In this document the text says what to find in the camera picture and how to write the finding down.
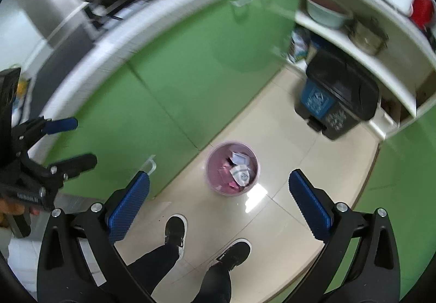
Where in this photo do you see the person's left hand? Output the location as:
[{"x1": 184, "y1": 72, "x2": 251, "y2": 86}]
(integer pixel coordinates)
[{"x1": 0, "y1": 199, "x2": 41, "y2": 228}]

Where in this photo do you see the white printed paper packet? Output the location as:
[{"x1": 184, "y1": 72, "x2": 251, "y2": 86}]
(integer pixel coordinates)
[{"x1": 230, "y1": 165, "x2": 253, "y2": 188}]

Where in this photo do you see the pink paper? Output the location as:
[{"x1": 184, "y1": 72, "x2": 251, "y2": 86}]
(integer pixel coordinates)
[{"x1": 218, "y1": 163, "x2": 239, "y2": 193}]

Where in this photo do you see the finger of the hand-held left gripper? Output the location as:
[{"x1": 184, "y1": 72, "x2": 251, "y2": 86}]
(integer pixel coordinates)
[
  {"x1": 23, "y1": 152, "x2": 99, "y2": 185},
  {"x1": 12, "y1": 116, "x2": 80, "y2": 151}
]

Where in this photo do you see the pink wastebasket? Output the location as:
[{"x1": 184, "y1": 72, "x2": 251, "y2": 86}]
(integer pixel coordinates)
[{"x1": 205, "y1": 141, "x2": 260, "y2": 196}]

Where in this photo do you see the person's left leg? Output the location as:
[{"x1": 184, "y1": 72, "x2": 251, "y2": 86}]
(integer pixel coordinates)
[{"x1": 128, "y1": 243, "x2": 180, "y2": 303}]

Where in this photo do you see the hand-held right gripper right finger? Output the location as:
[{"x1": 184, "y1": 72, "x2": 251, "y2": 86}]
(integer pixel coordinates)
[{"x1": 289, "y1": 169, "x2": 400, "y2": 303}]

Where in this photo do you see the black bin with blue label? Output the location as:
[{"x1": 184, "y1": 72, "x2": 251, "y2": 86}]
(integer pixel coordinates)
[{"x1": 295, "y1": 51, "x2": 381, "y2": 141}]

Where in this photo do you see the white plastic box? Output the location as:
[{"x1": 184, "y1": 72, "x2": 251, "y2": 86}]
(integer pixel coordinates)
[{"x1": 229, "y1": 151, "x2": 251, "y2": 165}]

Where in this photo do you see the white open shelf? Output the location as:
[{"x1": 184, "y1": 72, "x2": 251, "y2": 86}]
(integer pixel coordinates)
[{"x1": 295, "y1": 0, "x2": 436, "y2": 140}]

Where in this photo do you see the blue white package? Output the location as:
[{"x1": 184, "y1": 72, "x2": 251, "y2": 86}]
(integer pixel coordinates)
[{"x1": 289, "y1": 28, "x2": 319, "y2": 64}]

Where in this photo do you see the black white-soled shoe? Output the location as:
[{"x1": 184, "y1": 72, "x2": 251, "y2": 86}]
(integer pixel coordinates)
[
  {"x1": 164, "y1": 215, "x2": 188, "y2": 258},
  {"x1": 216, "y1": 238, "x2": 252, "y2": 271}
]

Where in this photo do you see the red kitchen item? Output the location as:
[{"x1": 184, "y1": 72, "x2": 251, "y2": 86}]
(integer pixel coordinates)
[{"x1": 410, "y1": 0, "x2": 436, "y2": 29}]

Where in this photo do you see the black white-striped mat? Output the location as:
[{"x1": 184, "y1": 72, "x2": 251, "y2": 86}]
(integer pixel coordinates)
[{"x1": 31, "y1": 25, "x2": 96, "y2": 113}]

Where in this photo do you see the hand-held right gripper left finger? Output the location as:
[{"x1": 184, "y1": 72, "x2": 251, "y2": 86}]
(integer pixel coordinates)
[{"x1": 37, "y1": 171, "x2": 157, "y2": 303}]

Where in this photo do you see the person's right leg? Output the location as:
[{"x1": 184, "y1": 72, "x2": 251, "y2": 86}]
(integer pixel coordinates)
[{"x1": 198, "y1": 262, "x2": 233, "y2": 303}]

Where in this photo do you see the green kitchen cabinet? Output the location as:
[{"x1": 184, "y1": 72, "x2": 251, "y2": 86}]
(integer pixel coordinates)
[
  {"x1": 351, "y1": 112, "x2": 436, "y2": 293},
  {"x1": 44, "y1": 0, "x2": 304, "y2": 201}
]

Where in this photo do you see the small steel pot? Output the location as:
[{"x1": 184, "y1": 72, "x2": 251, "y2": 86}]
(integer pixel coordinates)
[{"x1": 347, "y1": 18, "x2": 389, "y2": 57}]

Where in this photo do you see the person's leg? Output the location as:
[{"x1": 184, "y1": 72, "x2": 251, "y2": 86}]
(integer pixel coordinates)
[
  {"x1": 198, "y1": 262, "x2": 233, "y2": 303},
  {"x1": 128, "y1": 243, "x2": 180, "y2": 303}
]

